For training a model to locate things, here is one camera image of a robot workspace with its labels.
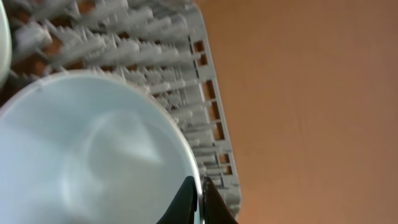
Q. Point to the mint green bowl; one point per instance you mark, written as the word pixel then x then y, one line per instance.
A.
pixel 5 46

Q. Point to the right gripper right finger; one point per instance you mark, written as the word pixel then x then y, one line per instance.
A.
pixel 215 209

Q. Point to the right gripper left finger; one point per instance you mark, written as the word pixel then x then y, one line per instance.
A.
pixel 183 206

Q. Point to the grey dishwasher rack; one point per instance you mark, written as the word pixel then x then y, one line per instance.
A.
pixel 161 46

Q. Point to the light blue plate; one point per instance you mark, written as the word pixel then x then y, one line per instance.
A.
pixel 80 147

